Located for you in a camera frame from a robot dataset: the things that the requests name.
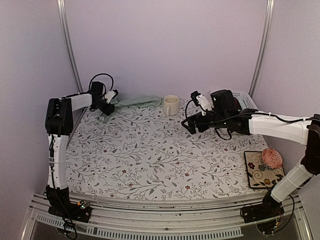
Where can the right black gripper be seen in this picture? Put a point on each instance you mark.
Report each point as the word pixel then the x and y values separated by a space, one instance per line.
pixel 192 119

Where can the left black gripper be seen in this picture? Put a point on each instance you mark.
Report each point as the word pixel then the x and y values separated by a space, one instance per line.
pixel 109 110

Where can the mint green towel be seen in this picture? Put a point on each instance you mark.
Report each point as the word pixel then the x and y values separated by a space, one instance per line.
pixel 138 101

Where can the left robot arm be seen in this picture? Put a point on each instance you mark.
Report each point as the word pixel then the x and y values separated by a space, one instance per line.
pixel 59 125

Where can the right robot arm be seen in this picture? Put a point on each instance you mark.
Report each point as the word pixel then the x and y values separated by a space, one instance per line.
pixel 225 112

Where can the cream ceramic mug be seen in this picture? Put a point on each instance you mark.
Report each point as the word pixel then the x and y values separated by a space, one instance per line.
pixel 171 105

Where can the floral table mat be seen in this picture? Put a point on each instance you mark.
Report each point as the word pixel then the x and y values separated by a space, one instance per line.
pixel 141 154

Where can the white plastic basket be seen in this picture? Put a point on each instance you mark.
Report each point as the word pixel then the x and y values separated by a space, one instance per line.
pixel 246 100

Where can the floral square plate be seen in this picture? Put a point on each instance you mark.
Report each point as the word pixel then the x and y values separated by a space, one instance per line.
pixel 259 175

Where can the red patterned bowl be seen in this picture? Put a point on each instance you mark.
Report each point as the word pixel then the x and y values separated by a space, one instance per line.
pixel 271 158

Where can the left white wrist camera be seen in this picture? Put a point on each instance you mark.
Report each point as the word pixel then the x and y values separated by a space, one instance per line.
pixel 109 95

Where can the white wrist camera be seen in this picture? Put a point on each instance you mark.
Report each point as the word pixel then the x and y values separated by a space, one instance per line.
pixel 109 95
pixel 201 101

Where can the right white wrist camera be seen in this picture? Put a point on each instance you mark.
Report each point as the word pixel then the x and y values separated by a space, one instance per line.
pixel 201 101

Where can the aluminium front rail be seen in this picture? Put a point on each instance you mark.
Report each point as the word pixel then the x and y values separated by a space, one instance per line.
pixel 205 219

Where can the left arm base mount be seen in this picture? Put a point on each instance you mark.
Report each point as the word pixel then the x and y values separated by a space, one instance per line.
pixel 80 211

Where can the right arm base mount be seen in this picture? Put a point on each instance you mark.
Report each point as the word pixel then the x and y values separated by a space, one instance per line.
pixel 262 211

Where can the left aluminium frame post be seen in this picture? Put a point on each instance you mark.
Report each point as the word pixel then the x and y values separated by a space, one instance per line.
pixel 61 7

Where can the aluminium frame post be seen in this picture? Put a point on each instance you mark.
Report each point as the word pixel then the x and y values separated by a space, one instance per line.
pixel 270 4
pixel 61 7

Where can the right aluminium frame post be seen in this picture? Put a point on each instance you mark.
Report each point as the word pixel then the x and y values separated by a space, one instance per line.
pixel 270 4

